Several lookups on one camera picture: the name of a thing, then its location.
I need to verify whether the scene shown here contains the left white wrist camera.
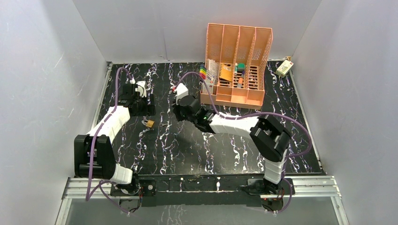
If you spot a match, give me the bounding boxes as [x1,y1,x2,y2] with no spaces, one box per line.
[130,79,147,98]

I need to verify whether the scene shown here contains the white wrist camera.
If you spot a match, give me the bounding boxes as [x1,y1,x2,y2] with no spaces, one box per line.
[130,79,147,98]
[172,83,189,105]

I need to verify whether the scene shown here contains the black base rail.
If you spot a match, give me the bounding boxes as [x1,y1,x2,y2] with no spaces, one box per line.
[138,173,266,207]

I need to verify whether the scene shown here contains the white card boxes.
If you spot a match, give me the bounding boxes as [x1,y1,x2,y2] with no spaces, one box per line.
[204,59,220,95]

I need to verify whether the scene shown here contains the orange plastic file organizer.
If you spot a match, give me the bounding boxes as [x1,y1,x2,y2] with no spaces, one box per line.
[200,23,273,110]

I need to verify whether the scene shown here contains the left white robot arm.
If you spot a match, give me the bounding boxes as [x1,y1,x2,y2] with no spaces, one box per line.
[74,81,155,195]

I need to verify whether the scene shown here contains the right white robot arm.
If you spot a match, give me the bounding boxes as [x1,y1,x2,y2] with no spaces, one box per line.
[172,95,291,195]

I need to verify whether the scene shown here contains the orange booklet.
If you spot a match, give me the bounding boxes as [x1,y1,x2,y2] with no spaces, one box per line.
[219,63,233,82]

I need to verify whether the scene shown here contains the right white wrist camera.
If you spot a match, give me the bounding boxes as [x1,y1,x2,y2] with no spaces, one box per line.
[172,83,189,105]

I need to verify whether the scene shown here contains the brass padlock with keys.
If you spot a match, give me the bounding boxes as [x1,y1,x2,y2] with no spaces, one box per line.
[142,120,155,128]

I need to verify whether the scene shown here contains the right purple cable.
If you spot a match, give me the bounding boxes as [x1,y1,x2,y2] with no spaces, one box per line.
[176,71,313,215]

